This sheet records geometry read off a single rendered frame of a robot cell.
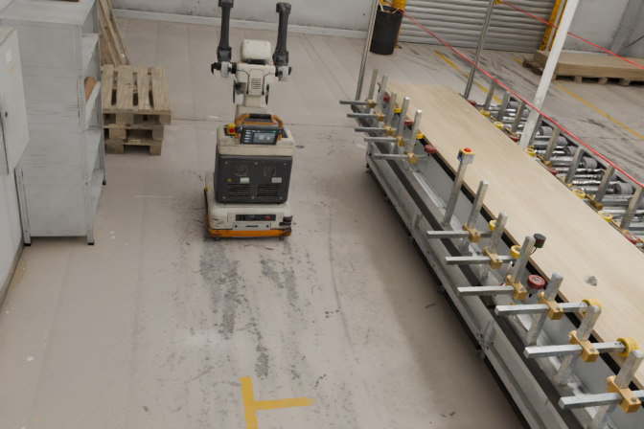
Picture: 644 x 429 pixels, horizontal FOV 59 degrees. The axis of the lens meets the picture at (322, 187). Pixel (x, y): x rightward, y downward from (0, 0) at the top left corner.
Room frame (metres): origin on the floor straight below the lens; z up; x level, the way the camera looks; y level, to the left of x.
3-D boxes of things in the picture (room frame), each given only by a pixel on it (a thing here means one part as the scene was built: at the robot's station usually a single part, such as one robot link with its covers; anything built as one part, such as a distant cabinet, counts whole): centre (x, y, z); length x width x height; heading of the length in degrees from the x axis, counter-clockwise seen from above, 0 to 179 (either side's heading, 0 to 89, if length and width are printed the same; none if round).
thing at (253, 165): (3.78, 0.54, 0.59); 0.55 x 0.34 x 0.83; 108
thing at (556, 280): (2.13, -1.10, 0.87); 0.04 x 0.04 x 0.48; 17
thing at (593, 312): (1.89, -1.18, 0.90); 0.04 x 0.04 x 0.48; 17
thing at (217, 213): (3.87, 0.57, 0.16); 0.67 x 0.64 x 0.25; 18
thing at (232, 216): (3.56, 0.45, 0.23); 0.41 x 0.02 x 0.08; 108
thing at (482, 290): (2.30, -0.94, 0.84); 0.43 x 0.03 x 0.04; 107
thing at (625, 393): (1.63, -1.26, 0.95); 0.14 x 0.06 x 0.05; 17
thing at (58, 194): (3.58, 1.86, 0.78); 0.90 x 0.45 x 1.55; 17
